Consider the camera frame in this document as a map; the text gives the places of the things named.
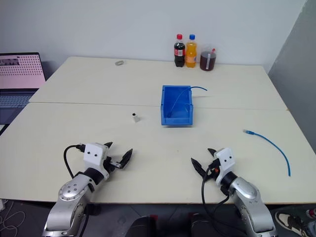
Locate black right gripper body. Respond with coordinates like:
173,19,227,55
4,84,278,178
206,158,222,182

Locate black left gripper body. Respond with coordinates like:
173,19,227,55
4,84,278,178
103,147,124,174

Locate blue plastic storage bin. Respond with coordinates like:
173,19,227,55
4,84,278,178
160,85,195,128

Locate jar of dark red liquid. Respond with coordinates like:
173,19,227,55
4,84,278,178
199,44,218,72

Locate black and white sneaker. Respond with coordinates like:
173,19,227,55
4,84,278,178
274,211,308,237

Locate orange soda bottle blue cap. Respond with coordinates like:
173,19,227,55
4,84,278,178
185,34,198,69

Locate cola bottle red cap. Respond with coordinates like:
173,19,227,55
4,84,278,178
173,34,186,68

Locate open laptop computer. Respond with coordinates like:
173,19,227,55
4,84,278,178
0,52,47,125

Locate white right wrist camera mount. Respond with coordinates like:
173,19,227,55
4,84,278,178
213,147,237,186

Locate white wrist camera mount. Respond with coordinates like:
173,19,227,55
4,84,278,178
83,142,110,180
213,147,237,186

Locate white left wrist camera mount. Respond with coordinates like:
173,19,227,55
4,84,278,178
83,142,110,180

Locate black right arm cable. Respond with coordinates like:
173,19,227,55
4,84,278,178
200,164,238,237

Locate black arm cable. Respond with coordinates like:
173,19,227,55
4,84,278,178
63,143,86,180
200,164,238,237

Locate blue ethernet cable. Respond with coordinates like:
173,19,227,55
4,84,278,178
242,128,292,178

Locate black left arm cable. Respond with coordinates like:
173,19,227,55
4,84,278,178
63,143,86,180

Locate thin blue cable piece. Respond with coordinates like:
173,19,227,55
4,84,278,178
168,85,208,117

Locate white cables on floor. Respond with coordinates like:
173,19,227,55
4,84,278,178
0,200,27,233

